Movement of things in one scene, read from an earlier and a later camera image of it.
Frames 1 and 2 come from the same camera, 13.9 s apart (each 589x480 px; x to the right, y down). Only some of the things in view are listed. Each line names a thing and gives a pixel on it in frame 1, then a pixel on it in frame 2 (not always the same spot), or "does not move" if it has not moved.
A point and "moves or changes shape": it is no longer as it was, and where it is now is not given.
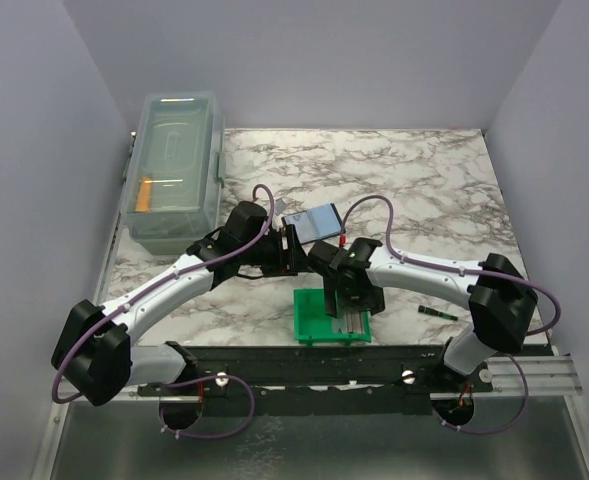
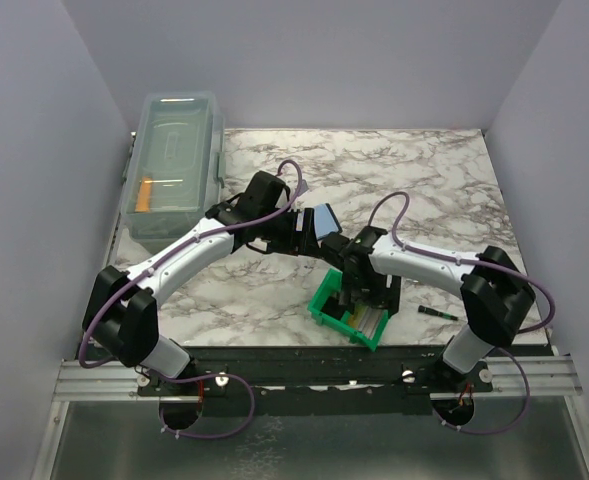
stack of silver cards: [349, 322] to [369, 321]
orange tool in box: [143, 203] does not move
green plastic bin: [311, 322] moves or changes shape
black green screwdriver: [425, 309] does not move
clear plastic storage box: [173, 171] does not move
